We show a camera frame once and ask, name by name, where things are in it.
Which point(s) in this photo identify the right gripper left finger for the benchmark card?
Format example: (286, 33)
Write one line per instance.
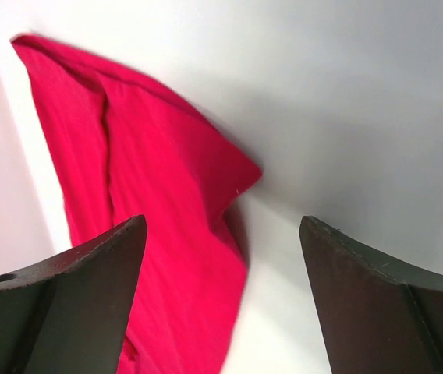
(69, 313)

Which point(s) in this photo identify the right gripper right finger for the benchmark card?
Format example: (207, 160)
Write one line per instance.
(378, 314)

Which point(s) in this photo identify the red t shirt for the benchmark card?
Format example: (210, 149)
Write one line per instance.
(124, 144)

